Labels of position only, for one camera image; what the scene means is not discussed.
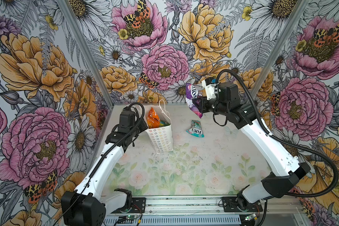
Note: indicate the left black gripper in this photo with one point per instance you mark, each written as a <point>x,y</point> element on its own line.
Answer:
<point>144,126</point>

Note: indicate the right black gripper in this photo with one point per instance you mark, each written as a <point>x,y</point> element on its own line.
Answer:
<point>203,106</point>

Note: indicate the orange snack packet back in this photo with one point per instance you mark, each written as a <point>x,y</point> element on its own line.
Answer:
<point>153,119</point>

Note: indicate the purple candy packet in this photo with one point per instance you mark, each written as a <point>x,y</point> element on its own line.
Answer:
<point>193,95</point>

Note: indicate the white paper bag with cartoon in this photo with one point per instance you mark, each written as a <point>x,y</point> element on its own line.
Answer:
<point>161,138</point>

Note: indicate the green snack packet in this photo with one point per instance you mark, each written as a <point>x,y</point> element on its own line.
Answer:
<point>164,123</point>

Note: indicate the teal Fox's candy packet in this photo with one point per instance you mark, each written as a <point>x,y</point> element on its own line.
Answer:
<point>196,129</point>

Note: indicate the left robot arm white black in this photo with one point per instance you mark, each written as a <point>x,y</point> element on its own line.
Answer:
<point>83,206</point>

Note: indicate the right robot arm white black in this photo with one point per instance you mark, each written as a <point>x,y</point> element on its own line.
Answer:
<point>286,170</point>

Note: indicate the left green circuit board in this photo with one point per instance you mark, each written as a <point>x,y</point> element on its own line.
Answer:
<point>128,219</point>

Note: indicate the green circuit board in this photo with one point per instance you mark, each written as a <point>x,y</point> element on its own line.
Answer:
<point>128,219</point>
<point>251,217</point>

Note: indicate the right green circuit board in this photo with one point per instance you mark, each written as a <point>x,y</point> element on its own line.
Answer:
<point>251,217</point>

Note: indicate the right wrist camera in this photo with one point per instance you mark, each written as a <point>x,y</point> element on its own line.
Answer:
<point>210,88</point>

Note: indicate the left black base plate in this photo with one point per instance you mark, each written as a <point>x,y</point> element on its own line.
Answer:
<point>138,205</point>

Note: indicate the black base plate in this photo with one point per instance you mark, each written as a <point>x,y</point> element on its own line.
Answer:
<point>232,204</point>
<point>138,205</point>

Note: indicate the aluminium front rail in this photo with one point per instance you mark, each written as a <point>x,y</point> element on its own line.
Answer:
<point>179,205</point>

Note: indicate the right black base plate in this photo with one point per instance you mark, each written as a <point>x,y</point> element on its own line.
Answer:
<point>232,204</point>

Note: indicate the white vented cable duct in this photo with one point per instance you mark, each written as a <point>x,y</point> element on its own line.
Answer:
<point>178,220</point>

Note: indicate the right aluminium frame post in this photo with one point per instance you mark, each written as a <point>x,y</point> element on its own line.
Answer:
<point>283,37</point>

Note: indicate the aluminium frame post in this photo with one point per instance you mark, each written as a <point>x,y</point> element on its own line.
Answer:
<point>283,37</point>
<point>80,38</point>

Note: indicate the left aluminium frame post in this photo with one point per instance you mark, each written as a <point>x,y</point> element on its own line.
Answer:
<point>80,38</point>

